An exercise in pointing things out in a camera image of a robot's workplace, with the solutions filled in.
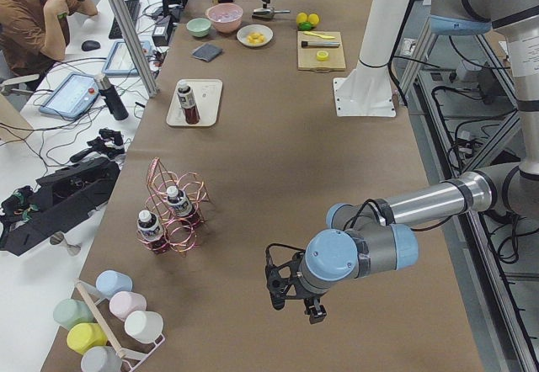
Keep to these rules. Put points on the white speckled plate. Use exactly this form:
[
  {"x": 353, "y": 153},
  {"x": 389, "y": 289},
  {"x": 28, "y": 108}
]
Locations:
[{"x": 244, "y": 31}]

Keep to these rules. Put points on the yellow glazed donut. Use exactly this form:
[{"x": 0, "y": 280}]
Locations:
[{"x": 255, "y": 38}]

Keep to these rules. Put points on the cream plastic tray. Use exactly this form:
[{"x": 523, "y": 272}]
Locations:
[{"x": 207, "y": 93}]

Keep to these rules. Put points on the dark drink bottle on tray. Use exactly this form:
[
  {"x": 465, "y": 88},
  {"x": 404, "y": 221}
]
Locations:
[{"x": 187, "y": 102}]

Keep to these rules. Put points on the metal scoop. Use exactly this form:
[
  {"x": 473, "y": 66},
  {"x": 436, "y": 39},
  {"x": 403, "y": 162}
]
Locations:
[{"x": 268, "y": 13}]

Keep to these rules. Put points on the yellow lemon left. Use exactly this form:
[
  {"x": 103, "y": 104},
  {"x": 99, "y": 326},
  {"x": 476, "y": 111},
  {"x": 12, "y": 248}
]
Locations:
[{"x": 301, "y": 18}]

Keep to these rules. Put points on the yellow lemon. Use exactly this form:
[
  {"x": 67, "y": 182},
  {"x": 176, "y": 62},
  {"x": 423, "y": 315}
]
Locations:
[
  {"x": 301, "y": 18},
  {"x": 313, "y": 19}
]

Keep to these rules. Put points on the pink bowl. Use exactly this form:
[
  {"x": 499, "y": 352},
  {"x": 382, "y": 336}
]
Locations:
[{"x": 225, "y": 17}]

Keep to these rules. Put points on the green lime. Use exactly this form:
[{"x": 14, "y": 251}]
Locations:
[{"x": 306, "y": 26}]

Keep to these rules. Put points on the yellow lemon right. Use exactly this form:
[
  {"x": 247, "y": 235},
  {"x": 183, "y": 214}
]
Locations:
[{"x": 313, "y": 19}]

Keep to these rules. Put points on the grey tube black cap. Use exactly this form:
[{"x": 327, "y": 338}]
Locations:
[{"x": 319, "y": 44}]

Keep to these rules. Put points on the wooden cutting board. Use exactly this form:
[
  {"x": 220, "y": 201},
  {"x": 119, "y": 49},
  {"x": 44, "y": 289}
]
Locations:
[{"x": 306, "y": 57}]

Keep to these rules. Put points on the mint green bowl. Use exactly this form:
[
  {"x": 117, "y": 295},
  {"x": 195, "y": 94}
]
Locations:
[{"x": 199, "y": 27}]

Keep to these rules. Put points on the yellow plastic knife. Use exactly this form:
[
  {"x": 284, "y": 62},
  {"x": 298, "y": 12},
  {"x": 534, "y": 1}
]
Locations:
[{"x": 320, "y": 36}]

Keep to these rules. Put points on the grey folded cloth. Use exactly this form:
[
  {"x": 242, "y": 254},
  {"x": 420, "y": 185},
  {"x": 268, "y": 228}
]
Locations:
[{"x": 206, "y": 52}]

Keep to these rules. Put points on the half lemon slice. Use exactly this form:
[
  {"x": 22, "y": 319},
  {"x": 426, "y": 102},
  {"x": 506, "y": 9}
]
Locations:
[{"x": 322, "y": 55}]

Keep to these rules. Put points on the black power adapter box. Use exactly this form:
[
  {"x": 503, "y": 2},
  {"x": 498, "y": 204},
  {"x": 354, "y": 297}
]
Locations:
[{"x": 162, "y": 31}]

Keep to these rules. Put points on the teach pendant far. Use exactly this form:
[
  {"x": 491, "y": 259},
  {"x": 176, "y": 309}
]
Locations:
[{"x": 118, "y": 62}]

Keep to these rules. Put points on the teach pendant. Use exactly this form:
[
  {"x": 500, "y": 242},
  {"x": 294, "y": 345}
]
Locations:
[
  {"x": 72, "y": 98},
  {"x": 118, "y": 62}
]

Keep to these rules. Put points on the white cup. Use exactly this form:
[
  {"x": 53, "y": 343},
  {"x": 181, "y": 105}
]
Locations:
[{"x": 144, "y": 326}]

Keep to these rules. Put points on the drink bottle in rack rear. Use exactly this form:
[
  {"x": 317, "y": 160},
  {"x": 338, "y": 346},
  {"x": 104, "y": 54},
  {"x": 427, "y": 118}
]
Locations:
[{"x": 181, "y": 205}]

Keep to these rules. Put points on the drink bottle in rack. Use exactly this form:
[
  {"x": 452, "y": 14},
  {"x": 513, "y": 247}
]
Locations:
[
  {"x": 181, "y": 205},
  {"x": 151, "y": 232}
]

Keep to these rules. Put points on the drink bottle in rack front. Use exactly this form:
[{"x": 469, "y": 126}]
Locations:
[{"x": 151, "y": 232}]

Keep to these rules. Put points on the black thermos bottle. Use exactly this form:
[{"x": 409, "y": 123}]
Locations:
[{"x": 111, "y": 97}]

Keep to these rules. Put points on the black computer mouse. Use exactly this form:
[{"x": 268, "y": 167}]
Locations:
[{"x": 90, "y": 45}]

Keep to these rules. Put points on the pink cup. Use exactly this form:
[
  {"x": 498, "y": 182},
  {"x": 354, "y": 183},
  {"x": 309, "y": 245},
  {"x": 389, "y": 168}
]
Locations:
[{"x": 123, "y": 303}]

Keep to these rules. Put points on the light blue cup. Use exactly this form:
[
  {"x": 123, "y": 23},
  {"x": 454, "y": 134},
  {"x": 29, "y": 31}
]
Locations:
[{"x": 111, "y": 282}]

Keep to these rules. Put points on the teach pendant near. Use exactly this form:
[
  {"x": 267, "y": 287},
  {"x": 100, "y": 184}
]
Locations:
[{"x": 72, "y": 98}]

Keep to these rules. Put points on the grey cup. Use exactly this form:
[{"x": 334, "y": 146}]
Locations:
[{"x": 101, "y": 359}]

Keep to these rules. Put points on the yellow cup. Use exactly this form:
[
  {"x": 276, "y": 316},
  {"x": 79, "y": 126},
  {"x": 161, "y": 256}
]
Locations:
[{"x": 84, "y": 336}]

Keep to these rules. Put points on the mint green cup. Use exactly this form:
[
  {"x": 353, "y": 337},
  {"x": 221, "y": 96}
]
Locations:
[{"x": 69, "y": 312}]

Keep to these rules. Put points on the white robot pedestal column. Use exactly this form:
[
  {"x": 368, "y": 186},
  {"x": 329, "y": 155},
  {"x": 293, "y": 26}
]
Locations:
[{"x": 367, "y": 90}]

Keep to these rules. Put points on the aluminium frame post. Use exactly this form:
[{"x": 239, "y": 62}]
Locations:
[{"x": 133, "y": 44}]

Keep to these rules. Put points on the copper wire bottle rack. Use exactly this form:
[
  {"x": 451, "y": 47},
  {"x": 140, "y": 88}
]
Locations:
[{"x": 172, "y": 212}]

